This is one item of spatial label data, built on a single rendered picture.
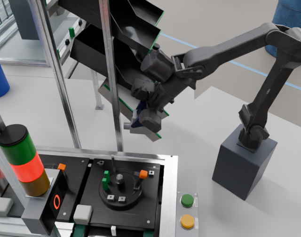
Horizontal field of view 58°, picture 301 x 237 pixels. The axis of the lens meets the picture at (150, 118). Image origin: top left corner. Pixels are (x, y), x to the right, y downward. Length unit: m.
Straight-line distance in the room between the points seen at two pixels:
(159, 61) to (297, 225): 0.73
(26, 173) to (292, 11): 3.30
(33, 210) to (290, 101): 2.77
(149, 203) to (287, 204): 0.50
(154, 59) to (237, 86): 2.48
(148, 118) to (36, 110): 0.86
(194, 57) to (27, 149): 0.42
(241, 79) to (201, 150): 2.12
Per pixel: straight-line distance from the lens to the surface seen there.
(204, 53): 0.70
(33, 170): 0.55
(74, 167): 1.01
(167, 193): 0.92
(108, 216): 0.88
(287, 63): 0.77
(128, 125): 0.82
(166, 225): 0.88
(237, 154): 0.94
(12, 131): 0.51
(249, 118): 0.84
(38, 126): 1.36
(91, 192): 0.93
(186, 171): 1.11
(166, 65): 0.68
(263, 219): 1.07
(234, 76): 3.25
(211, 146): 1.21
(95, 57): 0.87
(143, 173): 0.83
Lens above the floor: 1.74
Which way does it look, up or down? 43 degrees down
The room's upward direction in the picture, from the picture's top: straight up
